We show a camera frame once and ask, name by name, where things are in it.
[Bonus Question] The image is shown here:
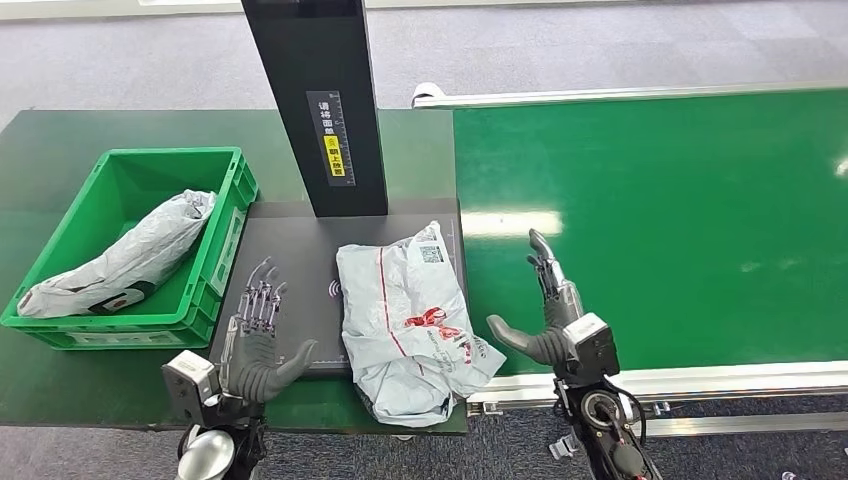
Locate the green plastic crate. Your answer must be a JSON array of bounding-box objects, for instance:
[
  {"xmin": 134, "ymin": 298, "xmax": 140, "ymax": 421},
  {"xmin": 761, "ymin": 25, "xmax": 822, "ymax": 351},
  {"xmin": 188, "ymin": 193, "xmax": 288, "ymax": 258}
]
[{"xmin": 0, "ymin": 146, "xmax": 260, "ymax": 351}]

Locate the ruler label with yellow sticker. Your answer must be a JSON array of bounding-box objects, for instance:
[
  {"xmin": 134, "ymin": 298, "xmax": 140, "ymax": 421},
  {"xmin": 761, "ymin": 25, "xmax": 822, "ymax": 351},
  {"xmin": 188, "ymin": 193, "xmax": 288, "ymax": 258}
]
[{"xmin": 305, "ymin": 90, "xmax": 357, "ymax": 188}]

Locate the black scanner base plate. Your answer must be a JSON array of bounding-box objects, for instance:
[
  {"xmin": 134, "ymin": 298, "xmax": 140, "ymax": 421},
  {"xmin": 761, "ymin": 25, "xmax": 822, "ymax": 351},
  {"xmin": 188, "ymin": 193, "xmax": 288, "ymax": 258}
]
[{"xmin": 208, "ymin": 197, "xmax": 468, "ymax": 379}]

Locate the grey package with red print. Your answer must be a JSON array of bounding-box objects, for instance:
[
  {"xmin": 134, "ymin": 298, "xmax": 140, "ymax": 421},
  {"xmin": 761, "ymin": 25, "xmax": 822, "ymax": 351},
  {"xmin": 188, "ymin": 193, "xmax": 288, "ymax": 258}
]
[{"xmin": 335, "ymin": 220, "xmax": 508, "ymax": 429}]

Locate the grey package with black print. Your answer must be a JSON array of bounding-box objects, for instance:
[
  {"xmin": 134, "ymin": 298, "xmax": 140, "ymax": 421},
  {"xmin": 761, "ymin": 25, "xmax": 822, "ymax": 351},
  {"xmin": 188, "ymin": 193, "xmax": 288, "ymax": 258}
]
[{"xmin": 16, "ymin": 190, "xmax": 219, "ymax": 319}]

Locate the dark green table mat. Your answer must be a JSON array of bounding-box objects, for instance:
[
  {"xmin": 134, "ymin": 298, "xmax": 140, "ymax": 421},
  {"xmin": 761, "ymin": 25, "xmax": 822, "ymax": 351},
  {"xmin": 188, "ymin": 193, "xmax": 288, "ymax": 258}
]
[{"xmin": 0, "ymin": 109, "xmax": 468, "ymax": 435}]

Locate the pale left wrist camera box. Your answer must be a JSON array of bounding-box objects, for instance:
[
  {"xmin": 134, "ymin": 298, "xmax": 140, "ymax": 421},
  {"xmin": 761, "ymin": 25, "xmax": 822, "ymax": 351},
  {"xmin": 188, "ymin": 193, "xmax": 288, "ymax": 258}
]
[{"xmin": 162, "ymin": 351, "xmax": 221, "ymax": 425}]

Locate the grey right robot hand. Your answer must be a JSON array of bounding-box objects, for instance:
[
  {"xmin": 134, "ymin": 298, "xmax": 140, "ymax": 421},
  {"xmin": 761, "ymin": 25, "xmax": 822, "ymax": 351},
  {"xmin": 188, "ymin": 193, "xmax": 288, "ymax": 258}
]
[{"xmin": 486, "ymin": 228, "xmax": 588, "ymax": 369}]

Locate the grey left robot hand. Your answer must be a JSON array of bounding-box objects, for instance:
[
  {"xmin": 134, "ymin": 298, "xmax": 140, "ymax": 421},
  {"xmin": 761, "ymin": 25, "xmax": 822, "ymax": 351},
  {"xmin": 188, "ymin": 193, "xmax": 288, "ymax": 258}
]
[{"xmin": 218, "ymin": 256, "xmax": 320, "ymax": 405}]

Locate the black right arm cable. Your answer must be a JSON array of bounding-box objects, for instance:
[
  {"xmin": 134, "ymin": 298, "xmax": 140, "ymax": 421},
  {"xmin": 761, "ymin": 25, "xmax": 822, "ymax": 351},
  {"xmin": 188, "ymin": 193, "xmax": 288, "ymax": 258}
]
[{"xmin": 599, "ymin": 387, "xmax": 649, "ymax": 446}]

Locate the aluminium conveyor frame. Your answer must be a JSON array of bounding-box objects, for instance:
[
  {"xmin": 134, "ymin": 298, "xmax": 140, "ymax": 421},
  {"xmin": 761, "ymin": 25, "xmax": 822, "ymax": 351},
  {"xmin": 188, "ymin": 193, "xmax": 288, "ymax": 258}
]
[{"xmin": 410, "ymin": 80, "xmax": 848, "ymax": 462}]

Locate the green conveyor belt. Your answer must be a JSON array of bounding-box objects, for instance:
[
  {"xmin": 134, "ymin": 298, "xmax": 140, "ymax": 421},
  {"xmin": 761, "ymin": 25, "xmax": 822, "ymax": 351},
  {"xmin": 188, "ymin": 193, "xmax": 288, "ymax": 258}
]
[{"xmin": 453, "ymin": 87, "xmax": 848, "ymax": 378}]

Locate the black scanner column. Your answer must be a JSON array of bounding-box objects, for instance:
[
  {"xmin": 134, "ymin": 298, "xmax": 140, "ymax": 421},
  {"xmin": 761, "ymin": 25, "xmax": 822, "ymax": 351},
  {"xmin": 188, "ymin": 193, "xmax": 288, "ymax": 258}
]
[{"xmin": 239, "ymin": 0, "xmax": 390, "ymax": 219}]

